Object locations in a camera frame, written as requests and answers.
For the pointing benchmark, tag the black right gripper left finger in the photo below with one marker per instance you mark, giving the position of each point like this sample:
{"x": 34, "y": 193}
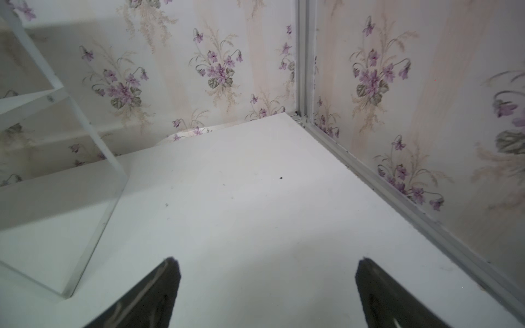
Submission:
{"x": 149, "y": 303}

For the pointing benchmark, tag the white two-tier shelf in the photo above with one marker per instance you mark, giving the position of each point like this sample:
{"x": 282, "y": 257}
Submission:
{"x": 59, "y": 179}

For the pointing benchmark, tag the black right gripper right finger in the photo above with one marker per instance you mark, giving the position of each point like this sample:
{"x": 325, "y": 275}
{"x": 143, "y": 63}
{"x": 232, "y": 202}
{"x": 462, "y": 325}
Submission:
{"x": 386, "y": 303}

